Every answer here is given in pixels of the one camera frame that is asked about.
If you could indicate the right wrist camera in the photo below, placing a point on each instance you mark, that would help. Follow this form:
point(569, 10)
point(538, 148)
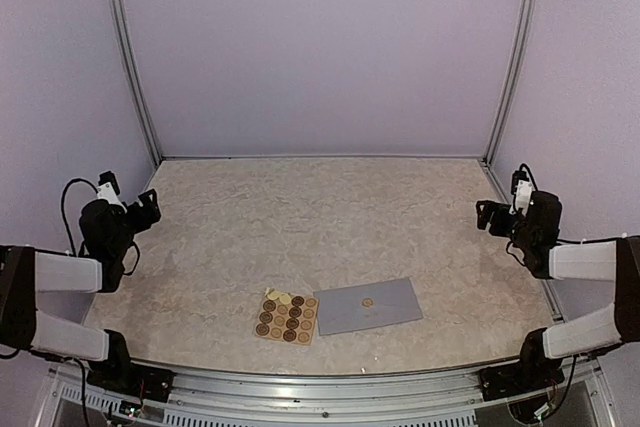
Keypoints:
point(522, 188)

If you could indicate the left aluminium frame post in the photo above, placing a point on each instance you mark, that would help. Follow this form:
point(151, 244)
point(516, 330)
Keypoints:
point(125, 46)

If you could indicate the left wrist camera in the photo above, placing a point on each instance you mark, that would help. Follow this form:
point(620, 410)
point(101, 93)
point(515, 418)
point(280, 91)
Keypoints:
point(108, 189)

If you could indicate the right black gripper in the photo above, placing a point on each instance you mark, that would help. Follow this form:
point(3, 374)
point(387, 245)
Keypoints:
point(486, 217)

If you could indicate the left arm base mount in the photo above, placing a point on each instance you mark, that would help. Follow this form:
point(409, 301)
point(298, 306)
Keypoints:
point(131, 379)

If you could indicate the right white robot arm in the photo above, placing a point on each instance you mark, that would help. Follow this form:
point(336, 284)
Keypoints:
point(531, 225)

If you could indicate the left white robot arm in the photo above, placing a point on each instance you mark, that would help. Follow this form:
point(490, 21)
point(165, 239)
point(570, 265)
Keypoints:
point(109, 227)

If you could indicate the grey envelope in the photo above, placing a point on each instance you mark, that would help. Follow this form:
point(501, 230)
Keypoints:
point(341, 310)

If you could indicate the aluminium frame post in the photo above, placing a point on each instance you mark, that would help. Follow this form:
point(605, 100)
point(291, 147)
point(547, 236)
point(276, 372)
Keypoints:
point(513, 71)
point(125, 46)

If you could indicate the brown sticker sheet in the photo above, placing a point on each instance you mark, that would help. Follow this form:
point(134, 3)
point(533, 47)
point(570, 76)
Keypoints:
point(287, 317)

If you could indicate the front aluminium rail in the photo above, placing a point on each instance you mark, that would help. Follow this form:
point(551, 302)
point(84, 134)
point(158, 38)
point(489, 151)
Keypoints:
point(204, 397)

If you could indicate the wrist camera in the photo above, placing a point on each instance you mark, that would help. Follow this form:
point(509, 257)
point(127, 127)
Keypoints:
point(108, 189)
point(522, 188)

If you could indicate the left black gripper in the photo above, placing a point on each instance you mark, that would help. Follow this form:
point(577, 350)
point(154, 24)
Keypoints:
point(151, 209)

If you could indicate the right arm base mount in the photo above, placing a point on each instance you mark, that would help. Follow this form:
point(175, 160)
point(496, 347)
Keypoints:
point(519, 378)

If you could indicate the right aluminium frame post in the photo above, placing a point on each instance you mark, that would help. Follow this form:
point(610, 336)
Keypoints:
point(513, 71)

